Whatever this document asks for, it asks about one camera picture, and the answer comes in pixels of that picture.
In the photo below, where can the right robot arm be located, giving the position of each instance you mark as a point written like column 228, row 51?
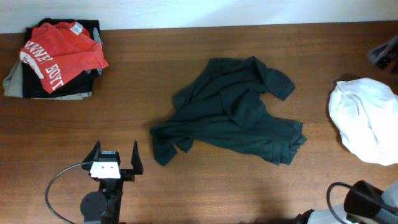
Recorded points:
column 358, row 203

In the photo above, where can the grey folded garment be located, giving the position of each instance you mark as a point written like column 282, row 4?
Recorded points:
column 12, row 85

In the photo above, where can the dark green t-shirt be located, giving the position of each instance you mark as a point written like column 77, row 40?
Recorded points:
column 222, row 107

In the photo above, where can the red printed t-shirt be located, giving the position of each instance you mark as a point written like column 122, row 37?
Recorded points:
column 59, row 53

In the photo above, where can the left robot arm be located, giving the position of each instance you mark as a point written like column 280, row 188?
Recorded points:
column 103, row 206

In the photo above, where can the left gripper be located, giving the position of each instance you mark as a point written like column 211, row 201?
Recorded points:
column 129, row 174

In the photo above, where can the white t-shirt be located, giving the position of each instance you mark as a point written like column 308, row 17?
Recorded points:
column 365, row 113

